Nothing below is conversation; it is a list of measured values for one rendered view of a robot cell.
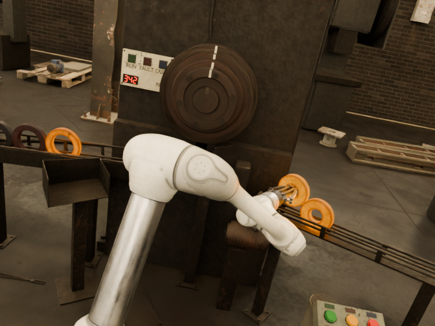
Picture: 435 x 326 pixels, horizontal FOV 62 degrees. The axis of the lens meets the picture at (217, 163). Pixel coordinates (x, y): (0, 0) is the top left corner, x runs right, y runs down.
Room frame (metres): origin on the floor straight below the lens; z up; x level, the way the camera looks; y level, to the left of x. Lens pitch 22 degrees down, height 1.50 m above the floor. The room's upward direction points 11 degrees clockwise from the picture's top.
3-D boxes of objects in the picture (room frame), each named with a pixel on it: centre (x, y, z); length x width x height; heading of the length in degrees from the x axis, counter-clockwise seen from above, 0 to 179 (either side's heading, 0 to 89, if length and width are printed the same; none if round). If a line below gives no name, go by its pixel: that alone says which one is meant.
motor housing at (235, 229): (1.60, -0.22, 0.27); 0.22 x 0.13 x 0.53; 89
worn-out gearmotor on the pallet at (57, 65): (5.71, 2.74, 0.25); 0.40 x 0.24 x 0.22; 179
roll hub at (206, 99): (1.64, 0.11, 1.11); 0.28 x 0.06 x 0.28; 89
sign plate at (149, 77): (1.86, 0.44, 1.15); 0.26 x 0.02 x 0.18; 89
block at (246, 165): (1.75, -0.13, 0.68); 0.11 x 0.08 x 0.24; 179
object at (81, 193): (1.50, 0.64, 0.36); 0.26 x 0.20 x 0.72; 124
